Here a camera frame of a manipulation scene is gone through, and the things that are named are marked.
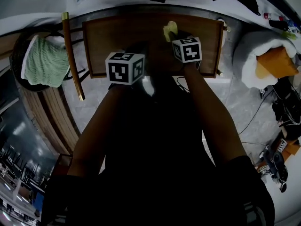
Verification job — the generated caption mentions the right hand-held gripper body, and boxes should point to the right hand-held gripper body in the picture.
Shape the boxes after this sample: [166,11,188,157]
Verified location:
[172,31,203,64]

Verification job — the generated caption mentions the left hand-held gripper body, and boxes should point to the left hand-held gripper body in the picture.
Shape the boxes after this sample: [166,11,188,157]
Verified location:
[105,42,149,86]

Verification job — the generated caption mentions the yellow-green cloth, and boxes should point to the yellow-green cloth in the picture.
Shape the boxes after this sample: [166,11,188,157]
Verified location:
[163,21,179,42]

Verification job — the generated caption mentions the person's right forearm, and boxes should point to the person's right forearm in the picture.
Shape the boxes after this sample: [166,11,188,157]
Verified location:
[183,61,248,167]

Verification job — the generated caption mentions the person's left forearm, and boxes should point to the person's left forearm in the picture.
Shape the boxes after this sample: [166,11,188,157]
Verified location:
[67,83,132,178]

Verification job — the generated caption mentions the green knitted cloth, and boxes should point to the green knitted cloth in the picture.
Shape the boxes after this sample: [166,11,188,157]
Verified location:
[20,35,70,88]

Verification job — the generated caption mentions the wooden leg with brass tips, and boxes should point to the wooden leg with brass tips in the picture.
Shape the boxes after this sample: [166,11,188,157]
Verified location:
[61,12,86,101]

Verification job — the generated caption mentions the wooden slatted panel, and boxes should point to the wooden slatted panel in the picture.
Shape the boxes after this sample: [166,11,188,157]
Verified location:
[18,83,80,156]

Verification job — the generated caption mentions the orange cushion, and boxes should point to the orange cushion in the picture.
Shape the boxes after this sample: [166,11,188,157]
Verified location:
[254,46,300,80]

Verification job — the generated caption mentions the person's black clothing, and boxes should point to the person's black clothing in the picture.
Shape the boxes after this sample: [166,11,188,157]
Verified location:
[40,73,276,226]

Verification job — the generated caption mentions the black bag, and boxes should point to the black bag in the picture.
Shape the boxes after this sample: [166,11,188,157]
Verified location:
[271,78,301,127]

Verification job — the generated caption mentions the pile of black equipment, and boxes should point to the pile of black equipment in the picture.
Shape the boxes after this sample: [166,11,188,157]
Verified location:
[255,126,301,193]

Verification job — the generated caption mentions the black cable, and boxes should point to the black cable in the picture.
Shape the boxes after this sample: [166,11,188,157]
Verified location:
[238,88,276,148]

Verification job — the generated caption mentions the black wire basket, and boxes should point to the black wire basket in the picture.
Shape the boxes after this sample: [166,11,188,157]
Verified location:
[9,29,88,93]

